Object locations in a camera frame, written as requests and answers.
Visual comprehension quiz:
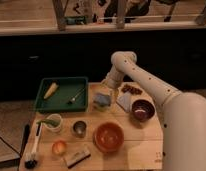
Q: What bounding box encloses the yellow corn cob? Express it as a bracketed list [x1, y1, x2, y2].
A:
[44, 82, 58, 99]

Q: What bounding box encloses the small metal cup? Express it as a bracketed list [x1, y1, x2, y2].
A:
[72, 120, 87, 138]

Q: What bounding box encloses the brown grape bunch toy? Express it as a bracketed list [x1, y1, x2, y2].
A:
[121, 84, 142, 95]

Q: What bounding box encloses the metal spoon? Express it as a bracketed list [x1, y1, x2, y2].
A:
[67, 88, 85, 104]

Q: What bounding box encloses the dark red bowl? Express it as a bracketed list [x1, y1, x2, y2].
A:
[131, 99, 155, 122]

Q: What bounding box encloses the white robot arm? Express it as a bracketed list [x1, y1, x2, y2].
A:
[104, 51, 206, 171]

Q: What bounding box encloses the white dish brush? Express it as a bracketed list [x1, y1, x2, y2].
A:
[24, 123, 42, 169]

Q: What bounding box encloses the orange bowl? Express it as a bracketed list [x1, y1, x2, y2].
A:
[93, 122, 124, 153]

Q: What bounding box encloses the green vegetable toy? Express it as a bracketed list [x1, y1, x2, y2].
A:
[37, 119, 59, 127]

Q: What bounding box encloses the wooden block brush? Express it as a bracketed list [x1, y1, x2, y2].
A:
[65, 146, 91, 169]

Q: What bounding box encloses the orange plastic cup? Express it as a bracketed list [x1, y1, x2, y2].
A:
[52, 140, 67, 156]

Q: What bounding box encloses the green plastic tray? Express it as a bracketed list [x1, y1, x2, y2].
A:
[35, 77, 88, 113]

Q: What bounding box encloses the white cup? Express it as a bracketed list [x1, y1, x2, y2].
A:
[45, 114, 63, 133]

